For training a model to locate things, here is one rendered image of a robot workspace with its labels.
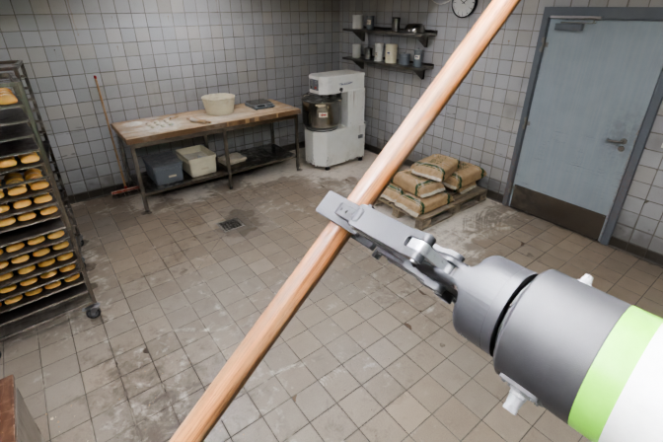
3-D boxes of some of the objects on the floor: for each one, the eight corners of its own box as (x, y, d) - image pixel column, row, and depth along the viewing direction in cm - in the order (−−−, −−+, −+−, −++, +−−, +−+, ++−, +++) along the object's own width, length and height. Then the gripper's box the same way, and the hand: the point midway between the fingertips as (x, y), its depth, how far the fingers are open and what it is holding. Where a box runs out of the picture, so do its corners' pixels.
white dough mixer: (318, 175, 550) (316, 80, 492) (295, 163, 592) (291, 74, 534) (366, 161, 601) (369, 72, 543) (342, 150, 642) (343, 68, 585)
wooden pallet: (421, 231, 414) (422, 219, 408) (370, 203, 471) (371, 192, 464) (485, 199, 480) (487, 189, 473) (434, 180, 536) (435, 170, 530)
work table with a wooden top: (144, 214, 447) (125, 139, 407) (127, 190, 503) (110, 122, 464) (302, 170, 567) (300, 109, 528) (274, 155, 624) (271, 99, 585)
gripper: (467, 331, 24) (272, 201, 41) (514, 377, 35) (345, 258, 52) (528, 236, 25) (314, 146, 42) (555, 308, 37) (378, 214, 53)
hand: (350, 219), depth 45 cm, fingers closed on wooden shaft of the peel, 3 cm apart
